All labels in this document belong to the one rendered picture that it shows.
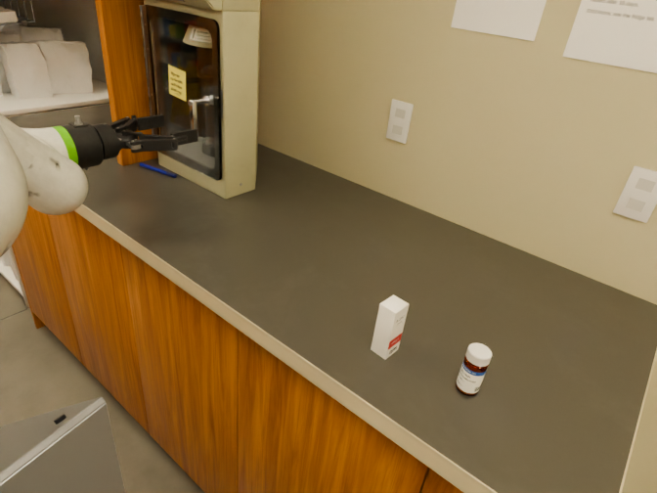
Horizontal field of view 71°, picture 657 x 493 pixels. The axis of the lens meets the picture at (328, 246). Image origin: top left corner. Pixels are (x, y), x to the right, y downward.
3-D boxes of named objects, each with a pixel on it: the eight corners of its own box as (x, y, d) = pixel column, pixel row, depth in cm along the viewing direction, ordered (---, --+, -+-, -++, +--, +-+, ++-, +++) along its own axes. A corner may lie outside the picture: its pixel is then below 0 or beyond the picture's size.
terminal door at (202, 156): (157, 150, 140) (144, 3, 120) (222, 182, 125) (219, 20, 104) (155, 150, 140) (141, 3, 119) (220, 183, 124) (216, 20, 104)
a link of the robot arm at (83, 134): (61, 166, 99) (82, 180, 95) (49, 112, 93) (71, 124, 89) (88, 160, 103) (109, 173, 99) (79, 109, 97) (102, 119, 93)
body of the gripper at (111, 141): (102, 131, 94) (143, 124, 101) (81, 120, 98) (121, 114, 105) (107, 165, 98) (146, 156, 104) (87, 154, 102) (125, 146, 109)
